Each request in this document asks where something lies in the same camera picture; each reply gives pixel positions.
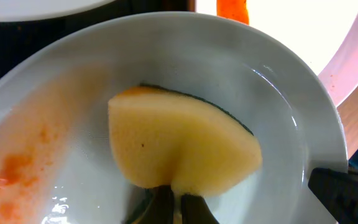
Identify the white plate top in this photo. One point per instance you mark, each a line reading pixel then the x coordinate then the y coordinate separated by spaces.
pixel 33 10

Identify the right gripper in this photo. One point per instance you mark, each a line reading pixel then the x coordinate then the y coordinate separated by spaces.
pixel 337 191

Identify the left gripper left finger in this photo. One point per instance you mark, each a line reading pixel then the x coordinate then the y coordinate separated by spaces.
pixel 156 207

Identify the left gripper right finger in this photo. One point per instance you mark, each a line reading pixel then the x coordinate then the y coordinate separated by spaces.
pixel 195 210

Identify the pinkish white plate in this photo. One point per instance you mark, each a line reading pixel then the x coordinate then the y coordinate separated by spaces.
pixel 323 33

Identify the round black tray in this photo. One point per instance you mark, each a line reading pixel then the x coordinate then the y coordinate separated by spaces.
pixel 19 40

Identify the light blue-grey plate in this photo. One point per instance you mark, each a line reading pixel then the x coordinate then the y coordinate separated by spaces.
pixel 56 161

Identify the yellow sponge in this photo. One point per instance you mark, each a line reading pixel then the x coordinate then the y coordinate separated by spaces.
pixel 160 137

